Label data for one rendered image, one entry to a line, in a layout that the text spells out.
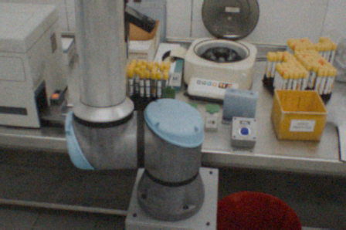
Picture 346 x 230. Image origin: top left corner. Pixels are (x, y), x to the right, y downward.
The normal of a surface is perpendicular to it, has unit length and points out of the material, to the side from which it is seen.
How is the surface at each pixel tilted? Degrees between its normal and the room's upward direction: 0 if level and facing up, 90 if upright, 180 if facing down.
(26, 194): 0
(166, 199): 75
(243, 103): 90
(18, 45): 90
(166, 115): 9
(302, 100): 90
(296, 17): 90
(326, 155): 0
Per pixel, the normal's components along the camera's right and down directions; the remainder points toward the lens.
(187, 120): 0.17, -0.80
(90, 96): -0.32, 0.43
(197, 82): -0.10, -0.53
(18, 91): -0.11, 0.54
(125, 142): 0.11, -0.03
